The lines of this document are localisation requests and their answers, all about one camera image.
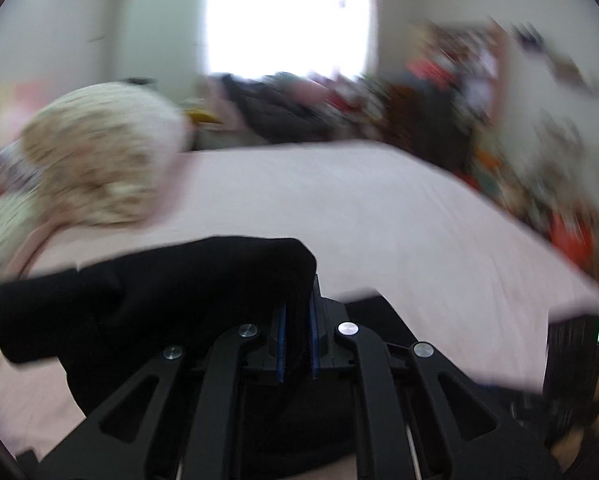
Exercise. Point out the rolled teddy print duvet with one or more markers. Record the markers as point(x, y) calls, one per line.
point(105, 152)

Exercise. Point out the black pants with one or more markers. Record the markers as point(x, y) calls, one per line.
point(103, 323)

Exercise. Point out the long teddy print pillow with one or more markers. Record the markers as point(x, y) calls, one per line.
point(20, 215)

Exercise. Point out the pink bookshelf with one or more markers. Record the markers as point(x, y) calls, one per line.
point(478, 53)

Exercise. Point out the white purple patterned pillow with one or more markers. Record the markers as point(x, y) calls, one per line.
point(17, 173)

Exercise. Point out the black reclining chair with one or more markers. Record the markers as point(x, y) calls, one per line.
point(273, 115)

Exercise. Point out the yellow plush toy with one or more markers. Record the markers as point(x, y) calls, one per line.
point(200, 116)

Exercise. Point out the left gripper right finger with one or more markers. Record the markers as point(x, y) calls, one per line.
point(401, 408)

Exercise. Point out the pink bed blanket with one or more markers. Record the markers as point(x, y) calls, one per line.
point(461, 272)

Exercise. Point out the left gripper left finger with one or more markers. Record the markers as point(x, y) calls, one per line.
point(185, 415)

